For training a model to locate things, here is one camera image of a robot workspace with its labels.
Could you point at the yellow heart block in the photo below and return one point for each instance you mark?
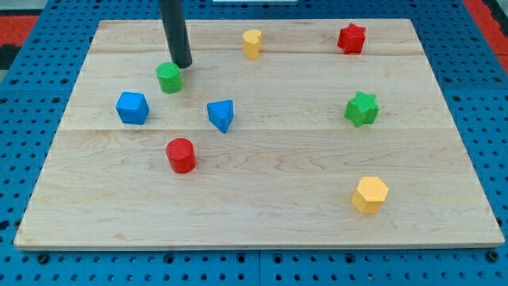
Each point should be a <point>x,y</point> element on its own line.
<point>251,43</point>

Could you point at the green star block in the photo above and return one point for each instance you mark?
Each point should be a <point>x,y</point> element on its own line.
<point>362,109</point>

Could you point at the red star block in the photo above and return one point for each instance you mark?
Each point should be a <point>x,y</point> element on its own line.
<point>351,39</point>

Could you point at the blue triangular prism block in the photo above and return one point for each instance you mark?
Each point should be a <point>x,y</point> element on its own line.
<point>221,114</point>

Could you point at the light wooden board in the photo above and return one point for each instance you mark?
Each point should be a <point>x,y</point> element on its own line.
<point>283,175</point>

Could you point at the red cylinder block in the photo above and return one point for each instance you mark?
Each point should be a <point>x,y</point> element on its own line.
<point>180,154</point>

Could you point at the green cylinder block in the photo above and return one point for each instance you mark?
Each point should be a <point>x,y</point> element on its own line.
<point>169,77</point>

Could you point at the blue cube block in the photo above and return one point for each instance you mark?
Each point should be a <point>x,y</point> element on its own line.
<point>132,108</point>

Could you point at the yellow hexagon block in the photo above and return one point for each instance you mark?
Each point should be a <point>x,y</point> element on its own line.
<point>370,195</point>

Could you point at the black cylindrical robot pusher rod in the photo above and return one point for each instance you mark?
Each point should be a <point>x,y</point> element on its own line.
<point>175,29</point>

